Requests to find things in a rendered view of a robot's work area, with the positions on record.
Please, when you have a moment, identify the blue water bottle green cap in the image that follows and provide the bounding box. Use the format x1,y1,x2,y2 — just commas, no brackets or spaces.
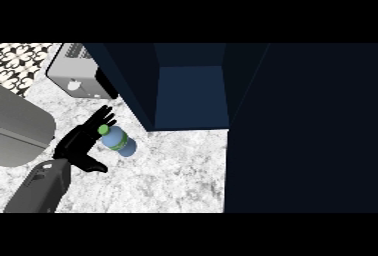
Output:
96,124,139,158

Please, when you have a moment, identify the silver grey box appliance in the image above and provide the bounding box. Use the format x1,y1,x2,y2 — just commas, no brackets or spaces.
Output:
44,42,120,100

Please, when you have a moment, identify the rounded grey appliance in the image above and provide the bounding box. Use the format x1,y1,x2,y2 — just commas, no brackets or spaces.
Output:
0,85,56,168

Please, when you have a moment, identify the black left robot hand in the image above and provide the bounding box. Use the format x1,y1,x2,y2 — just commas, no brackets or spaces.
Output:
52,104,118,174

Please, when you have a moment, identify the dark blue cabinet door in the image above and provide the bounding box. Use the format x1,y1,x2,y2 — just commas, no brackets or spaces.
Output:
223,42,378,214

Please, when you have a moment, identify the dark blue cabinet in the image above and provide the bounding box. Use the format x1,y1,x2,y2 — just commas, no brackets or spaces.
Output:
81,42,272,132

